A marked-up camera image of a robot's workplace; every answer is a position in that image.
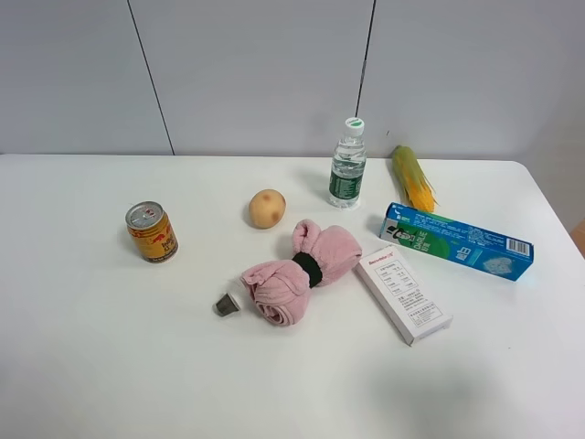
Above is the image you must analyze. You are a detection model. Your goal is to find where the pink towel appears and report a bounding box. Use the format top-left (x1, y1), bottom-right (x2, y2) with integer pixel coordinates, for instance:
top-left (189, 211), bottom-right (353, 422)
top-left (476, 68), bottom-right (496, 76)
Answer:
top-left (240, 219), bottom-right (362, 327)

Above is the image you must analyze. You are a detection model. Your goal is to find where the grey coffee capsule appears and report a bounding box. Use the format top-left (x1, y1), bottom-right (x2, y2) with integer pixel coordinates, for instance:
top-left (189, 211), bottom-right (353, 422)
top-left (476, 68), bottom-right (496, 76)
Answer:
top-left (212, 290), bottom-right (241, 317)

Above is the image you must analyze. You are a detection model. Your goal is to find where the potato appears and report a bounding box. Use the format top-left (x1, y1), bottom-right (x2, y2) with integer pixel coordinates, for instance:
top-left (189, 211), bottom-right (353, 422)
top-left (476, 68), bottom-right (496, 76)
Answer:
top-left (249, 189), bottom-right (286, 229)

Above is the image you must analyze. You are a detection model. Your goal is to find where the clear water bottle green label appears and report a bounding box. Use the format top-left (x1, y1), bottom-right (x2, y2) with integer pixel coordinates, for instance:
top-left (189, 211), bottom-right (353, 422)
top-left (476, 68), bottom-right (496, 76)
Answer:
top-left (328, 117), bottom-right (367, 209)

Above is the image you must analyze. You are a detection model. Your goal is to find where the corn cob with husk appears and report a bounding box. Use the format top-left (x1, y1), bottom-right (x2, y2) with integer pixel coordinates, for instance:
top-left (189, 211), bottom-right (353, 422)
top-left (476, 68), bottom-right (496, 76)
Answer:
top-left (392, 145), bottom-right (437, 213)

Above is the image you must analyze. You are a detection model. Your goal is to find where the gold energy drink can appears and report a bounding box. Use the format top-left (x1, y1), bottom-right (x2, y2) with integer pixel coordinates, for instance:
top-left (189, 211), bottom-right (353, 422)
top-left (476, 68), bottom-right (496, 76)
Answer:
top-left (125, 201), bottom-right (179, 263)

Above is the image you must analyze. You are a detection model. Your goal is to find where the white cardboard box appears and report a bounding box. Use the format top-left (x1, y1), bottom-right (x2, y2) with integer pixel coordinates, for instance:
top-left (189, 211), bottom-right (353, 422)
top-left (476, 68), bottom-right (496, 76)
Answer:
top-left (356, 245), bottom-right (452, 346)

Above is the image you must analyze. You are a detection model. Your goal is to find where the blue green toothpaste box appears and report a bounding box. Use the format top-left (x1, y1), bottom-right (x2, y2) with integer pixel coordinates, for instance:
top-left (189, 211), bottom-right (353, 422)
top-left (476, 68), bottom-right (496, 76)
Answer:
top-left (379, 202), bottom-right (534, 281)

